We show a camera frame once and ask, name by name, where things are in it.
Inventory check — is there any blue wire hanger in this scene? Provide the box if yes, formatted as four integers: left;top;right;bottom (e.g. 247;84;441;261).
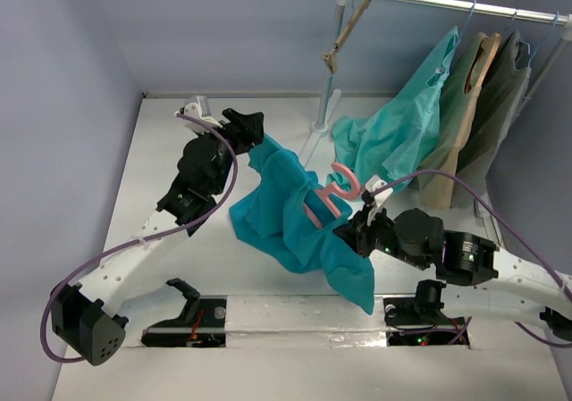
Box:
458;0;477;42
515;11;559;69

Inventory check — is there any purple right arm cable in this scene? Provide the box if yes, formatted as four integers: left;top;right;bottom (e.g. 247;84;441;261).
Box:
373;169;572;347

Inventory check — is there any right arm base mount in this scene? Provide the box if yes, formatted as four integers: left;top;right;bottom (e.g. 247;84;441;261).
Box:
383;280;471;347

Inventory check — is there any teal blue t-shirt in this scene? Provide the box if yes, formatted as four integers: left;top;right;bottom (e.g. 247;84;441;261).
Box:
229;136;374;314

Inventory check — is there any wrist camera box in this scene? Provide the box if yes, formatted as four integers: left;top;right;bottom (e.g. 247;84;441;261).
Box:
174;96;223;135
361;175;393;226

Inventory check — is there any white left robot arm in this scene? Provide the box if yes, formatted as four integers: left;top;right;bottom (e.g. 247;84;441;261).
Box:
40;108;265;366

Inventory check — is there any white metal clothes rack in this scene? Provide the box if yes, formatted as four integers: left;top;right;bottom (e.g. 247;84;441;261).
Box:
297;0;572;259

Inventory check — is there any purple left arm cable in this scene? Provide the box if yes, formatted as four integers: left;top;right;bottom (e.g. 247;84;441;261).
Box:
39;113;239;365

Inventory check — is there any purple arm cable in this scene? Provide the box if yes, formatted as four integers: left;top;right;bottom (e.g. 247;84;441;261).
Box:
373;169;572;347
39;113;239;365

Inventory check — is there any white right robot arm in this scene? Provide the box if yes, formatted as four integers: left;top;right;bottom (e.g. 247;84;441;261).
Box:
334;208;571;347

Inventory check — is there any pink plastic hanger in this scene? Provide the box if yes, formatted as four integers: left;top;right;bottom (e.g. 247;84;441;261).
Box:
302;162;360;230

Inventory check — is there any mint green hanging shirt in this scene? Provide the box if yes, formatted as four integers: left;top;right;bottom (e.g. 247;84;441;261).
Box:
331;27;460;184

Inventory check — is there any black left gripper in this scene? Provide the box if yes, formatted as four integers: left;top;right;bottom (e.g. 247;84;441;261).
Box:
196;111;262;196

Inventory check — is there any grey hanging shirt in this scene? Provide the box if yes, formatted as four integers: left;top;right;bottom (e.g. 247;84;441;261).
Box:
451;30;532;208

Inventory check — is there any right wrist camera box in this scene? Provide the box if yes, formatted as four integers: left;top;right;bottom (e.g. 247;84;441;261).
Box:
361;175;393;226

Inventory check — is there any olive tan hanging shirt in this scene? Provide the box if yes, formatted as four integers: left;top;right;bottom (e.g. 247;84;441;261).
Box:
408;32;502;211

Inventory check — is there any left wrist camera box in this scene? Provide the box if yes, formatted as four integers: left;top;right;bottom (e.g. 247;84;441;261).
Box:
174;96;223;135

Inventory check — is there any beige wooden clip hanger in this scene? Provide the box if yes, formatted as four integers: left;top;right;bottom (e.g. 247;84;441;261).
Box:
322;0;372;74

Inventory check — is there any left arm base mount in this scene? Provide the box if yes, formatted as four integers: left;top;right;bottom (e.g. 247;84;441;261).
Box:
140;278;227;348

